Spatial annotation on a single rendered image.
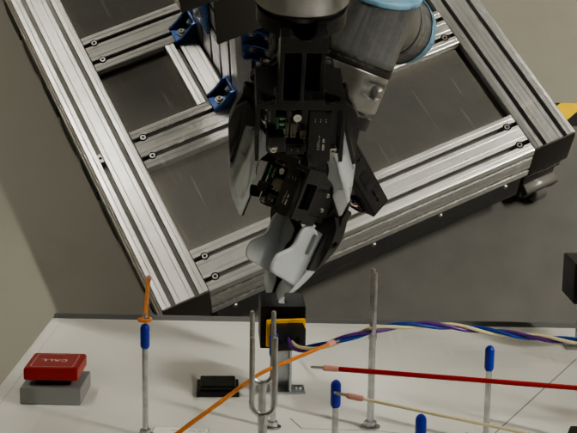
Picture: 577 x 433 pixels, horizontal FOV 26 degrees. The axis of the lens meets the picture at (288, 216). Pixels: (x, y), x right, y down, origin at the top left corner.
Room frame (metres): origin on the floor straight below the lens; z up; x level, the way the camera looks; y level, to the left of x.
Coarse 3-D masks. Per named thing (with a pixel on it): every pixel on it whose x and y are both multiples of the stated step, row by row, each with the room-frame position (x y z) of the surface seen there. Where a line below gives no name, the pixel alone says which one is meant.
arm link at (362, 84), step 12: (336, 60) 0.74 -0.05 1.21; (348, 72) 0.73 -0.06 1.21; (360, 72) 0.73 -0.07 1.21; (348, 84) 0.72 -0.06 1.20; (360, 84) 0.72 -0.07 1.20; (372, 84) 0.72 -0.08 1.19; (384, 84) 0.73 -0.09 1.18; (360, 96) 0.71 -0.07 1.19; (372, 96) 0.72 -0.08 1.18; (360, 108) 0.70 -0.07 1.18; (372, 108) 0.71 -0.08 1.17
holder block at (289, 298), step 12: (264, 300) 0.52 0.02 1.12; (276, 300) 0.52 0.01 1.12; (288, 300) 0.52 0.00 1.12; (300, 300) 0.52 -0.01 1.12; (264, 312) 0.50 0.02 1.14; (276, 312) 0.50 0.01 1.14; (288, 312) 0.50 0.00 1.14; (300, 312) 0.50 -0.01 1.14; (264, 324) 0.49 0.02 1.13; (264, 336) 0.48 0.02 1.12
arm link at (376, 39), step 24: (360, 0) 0.78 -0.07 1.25; (384, 0) 0.78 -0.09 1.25; (408, 0) 0.79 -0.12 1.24; (360, 24) 0.76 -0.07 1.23; (384, 24) 0.76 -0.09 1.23; (408, 24) 0.77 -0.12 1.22; (336, 48) 0.75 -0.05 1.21; (360, 48) 0.74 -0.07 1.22; (384, 48) 0.75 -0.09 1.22; (384, 72) 0.73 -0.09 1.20
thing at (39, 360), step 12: (36, 360) 0.47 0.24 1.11; (48, 360) 0.47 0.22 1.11; (60, 360) 0.47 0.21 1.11; (72, 360) 0.47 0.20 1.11; (84, 360) 0.47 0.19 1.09; (24, 372) 0.45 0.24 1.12; (36, 372) 0.45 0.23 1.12; (48, 372) 0.45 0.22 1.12; (60, 372) 0.45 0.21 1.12; (72, 372) 0.45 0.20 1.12; (60, 384) 0.44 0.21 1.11
